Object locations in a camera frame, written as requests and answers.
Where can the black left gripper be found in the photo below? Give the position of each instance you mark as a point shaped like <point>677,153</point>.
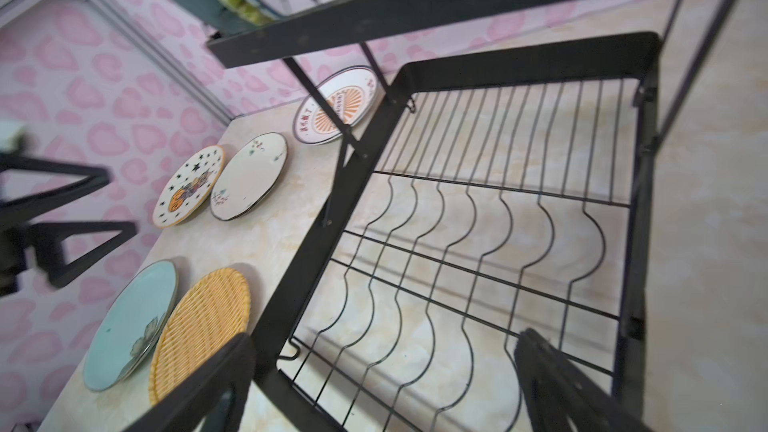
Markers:
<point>9,252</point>

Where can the orange woven plate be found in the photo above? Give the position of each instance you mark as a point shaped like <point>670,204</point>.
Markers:
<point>211,313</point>

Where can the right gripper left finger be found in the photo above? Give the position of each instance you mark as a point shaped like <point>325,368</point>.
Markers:
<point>212,398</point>

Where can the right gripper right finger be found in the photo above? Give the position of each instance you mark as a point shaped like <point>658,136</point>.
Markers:
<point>559,396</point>

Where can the black wire dish rack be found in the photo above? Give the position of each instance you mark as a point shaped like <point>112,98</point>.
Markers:
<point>507,209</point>

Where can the white plate orange sun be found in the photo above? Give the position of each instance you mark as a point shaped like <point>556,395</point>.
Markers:
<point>351,93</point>

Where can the light blue flower plate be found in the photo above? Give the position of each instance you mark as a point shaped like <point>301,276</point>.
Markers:
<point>131,326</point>

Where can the star pattern cat plate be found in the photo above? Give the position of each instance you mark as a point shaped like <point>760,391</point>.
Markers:
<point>188,187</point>

